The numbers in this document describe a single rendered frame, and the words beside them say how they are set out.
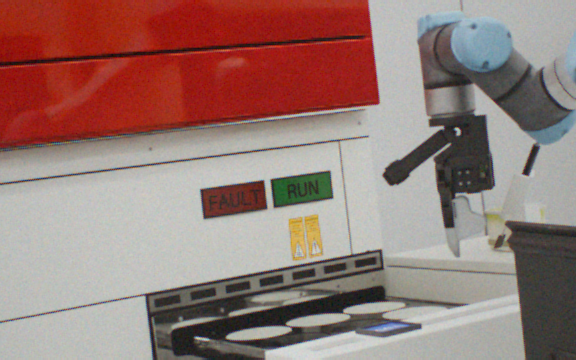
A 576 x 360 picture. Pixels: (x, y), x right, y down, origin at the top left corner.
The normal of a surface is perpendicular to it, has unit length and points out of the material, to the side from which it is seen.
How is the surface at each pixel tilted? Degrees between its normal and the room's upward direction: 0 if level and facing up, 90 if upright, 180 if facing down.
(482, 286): 90
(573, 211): 90
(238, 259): 90
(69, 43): 90
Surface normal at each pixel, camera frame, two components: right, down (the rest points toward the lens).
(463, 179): -0.22, 0.07
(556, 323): -0.94, 0.13
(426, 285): -0.84, 0.13
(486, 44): 0.28, 0.02
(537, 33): 0.52, -0.02
